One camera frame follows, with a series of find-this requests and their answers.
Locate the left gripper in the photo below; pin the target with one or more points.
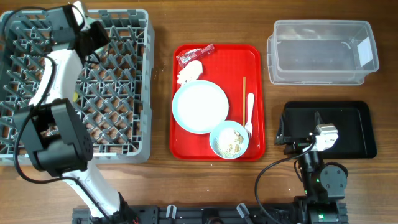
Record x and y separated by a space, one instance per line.
97 28

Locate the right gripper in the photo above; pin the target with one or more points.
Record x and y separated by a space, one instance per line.
283 136

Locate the white napkin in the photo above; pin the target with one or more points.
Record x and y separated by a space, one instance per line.
190 72

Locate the yellow plastic cup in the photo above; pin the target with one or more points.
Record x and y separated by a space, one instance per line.
75 96

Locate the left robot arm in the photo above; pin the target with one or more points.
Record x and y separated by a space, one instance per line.
53 135

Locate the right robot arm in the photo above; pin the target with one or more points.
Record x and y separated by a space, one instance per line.
324 183

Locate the grey dishwasher rack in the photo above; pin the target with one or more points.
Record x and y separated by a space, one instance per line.
113 87

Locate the white plastic fork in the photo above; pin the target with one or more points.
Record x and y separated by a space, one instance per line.
250 106

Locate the black plastic tray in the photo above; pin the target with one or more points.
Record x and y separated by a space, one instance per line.
351 118

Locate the small blue bowl with crumbs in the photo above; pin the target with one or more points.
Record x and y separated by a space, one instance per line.
229 140

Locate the wooden chopstick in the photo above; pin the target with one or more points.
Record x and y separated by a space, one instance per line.
244 102

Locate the clear plastic bin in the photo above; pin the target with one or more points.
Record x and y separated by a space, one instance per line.
321 52

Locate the red plastic tray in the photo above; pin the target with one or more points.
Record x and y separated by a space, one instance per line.
230 66

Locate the red snack wrapper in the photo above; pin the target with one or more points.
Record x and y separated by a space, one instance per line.
194 54

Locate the large light blue plate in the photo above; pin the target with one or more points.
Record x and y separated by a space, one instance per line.
199 106

